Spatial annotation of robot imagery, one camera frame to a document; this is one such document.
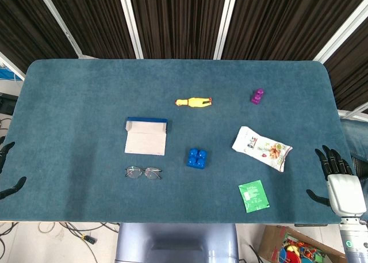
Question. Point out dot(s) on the green foil sachet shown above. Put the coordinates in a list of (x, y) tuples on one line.
[(253, 196)]

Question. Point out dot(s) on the blue four-stud building block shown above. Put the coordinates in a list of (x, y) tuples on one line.
[(197, 159)]

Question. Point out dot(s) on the teal fabric table cover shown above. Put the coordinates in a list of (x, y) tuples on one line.
[(86, 87)]

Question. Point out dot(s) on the white aluminium frame post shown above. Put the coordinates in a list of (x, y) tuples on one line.
[(59, 21), (224, 21), (342, 32), (353, 112), (11, 64), (130, 21)]

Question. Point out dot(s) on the blue-grey robot torso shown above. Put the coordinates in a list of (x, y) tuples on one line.
[(175, 243)]

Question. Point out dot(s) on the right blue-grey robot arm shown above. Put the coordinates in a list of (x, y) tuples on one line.
[(355, 240)]

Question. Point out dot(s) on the purple two-stud building block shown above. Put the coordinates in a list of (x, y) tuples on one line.
[(256, 96)]

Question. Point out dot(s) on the black floor power adapter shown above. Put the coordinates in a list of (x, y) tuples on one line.
[(89, 240)]

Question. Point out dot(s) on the blue and white box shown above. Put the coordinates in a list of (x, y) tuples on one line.
[(145, 140)]

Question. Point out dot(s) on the white nut snack bag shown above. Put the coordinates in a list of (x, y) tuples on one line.
[(258, 146)]

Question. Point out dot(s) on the wire-rimmed eyeglasses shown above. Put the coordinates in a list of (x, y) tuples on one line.
[(135, 172)]

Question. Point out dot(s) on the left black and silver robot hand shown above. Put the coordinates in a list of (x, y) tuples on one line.
[(13, 189)]

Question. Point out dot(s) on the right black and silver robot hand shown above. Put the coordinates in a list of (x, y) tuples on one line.
[(345, 194)]

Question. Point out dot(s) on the blue plastic bin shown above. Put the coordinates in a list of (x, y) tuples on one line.
[(8, 74)]

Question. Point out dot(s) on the yellow rubber chicken toy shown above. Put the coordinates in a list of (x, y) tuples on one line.
[(195, 102)]

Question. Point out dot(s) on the cardboard box of toys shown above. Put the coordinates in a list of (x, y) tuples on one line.
[(271, 243)]

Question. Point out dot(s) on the dark brown curtain panel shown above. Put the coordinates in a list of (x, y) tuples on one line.
[(178, 21), (350, 73), (23, 24), (281, 21), (92, 18)]

